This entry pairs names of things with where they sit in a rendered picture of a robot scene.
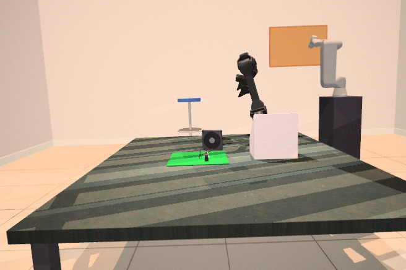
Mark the green circuit board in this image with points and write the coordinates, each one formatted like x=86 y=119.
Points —
x=192 y=158

